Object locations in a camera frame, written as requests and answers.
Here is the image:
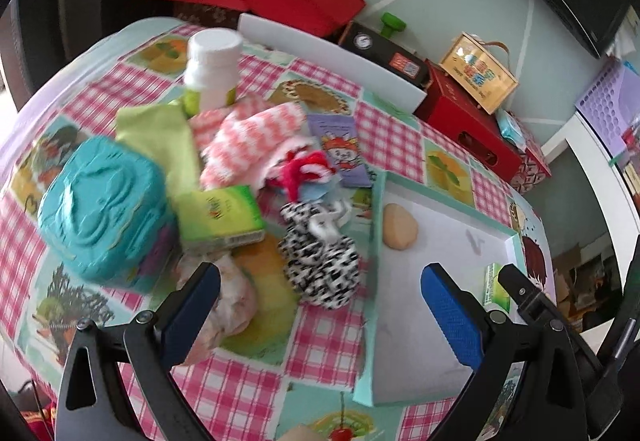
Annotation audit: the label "white flat board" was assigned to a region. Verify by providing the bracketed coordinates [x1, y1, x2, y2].
[237, 13, 427, 114]

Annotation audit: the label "purple perforated basket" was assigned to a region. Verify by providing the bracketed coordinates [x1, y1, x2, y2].
[575, 56, 640, 158]

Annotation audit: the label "red patterned box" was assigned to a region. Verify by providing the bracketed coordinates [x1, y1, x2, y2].
[509, 113, 552, 195]

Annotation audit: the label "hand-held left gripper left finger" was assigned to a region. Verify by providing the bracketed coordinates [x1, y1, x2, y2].
[55, 262, 222, 441]

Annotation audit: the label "red white plush toy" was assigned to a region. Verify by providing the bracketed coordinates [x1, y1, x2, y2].
[276, 151, 337, 200]

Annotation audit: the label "turquoise plastic toy case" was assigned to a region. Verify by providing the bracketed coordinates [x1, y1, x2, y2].
[37, 136, 177, 294]

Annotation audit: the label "pink white striped fuzzy sock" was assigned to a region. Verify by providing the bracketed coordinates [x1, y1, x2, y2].
[190, 101, 321, 192]

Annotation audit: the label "tan dough lump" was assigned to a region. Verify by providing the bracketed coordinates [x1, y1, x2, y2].
[382, 202, 420, 252]

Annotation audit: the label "purple cartoon card packet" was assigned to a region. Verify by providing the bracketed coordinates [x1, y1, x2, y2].
[306, 113, 374, 190]

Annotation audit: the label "light green cloth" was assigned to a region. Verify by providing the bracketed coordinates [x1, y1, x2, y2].
[116, 102, 207, 204]

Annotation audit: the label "cardboard boxes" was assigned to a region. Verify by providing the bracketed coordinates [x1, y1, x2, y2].
[550, 241, 623, 327]

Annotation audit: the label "dark red carton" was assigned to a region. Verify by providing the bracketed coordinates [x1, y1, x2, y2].
[415, 61, 524, 182]

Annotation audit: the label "white tray with teal rim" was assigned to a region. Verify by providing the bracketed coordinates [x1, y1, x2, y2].
[352, 168, 524, 408]

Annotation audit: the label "light blue packet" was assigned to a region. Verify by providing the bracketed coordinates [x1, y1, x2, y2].
[497, 112, 527, 150]

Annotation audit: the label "white shelf unit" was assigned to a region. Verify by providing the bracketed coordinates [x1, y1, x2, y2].
[540, 111, 640, 252]

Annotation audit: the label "black orange box with gauge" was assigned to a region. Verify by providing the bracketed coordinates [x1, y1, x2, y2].
[337, 21, 432, 92]

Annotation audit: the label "yellow gift box with handle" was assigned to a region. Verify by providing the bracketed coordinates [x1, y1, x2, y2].
[438, 32, 519, 115]

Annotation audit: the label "pink checkered printed tablecloth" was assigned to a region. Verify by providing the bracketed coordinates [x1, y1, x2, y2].
[0, 18, 557, 441]

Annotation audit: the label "clear crumpled plastic bag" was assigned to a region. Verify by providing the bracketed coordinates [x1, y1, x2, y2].
[174, 253, 259, 367]

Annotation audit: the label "white bottle with green label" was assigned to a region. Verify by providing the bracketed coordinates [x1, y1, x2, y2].
[181, 28, 246, 116]

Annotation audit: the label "brown floral box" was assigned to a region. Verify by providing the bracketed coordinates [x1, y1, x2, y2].
[172, 0, 251, 30]

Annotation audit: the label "black white patterned fuzzy sock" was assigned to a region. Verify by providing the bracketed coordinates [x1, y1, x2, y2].
[276, 201, 362, 310]

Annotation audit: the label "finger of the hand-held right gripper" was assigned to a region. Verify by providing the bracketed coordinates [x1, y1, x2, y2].
[498, 264, 551, 322]

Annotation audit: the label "green dumbbell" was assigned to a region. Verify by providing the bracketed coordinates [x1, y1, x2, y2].
[380, 12, 407, 40]

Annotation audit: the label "green tissue packet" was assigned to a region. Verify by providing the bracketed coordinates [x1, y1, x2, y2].
[481, 262, 512, 315]
[174, 185, 266, 253]

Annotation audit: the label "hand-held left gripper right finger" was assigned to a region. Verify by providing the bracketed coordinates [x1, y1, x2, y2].
[421, 263, 586, 441]

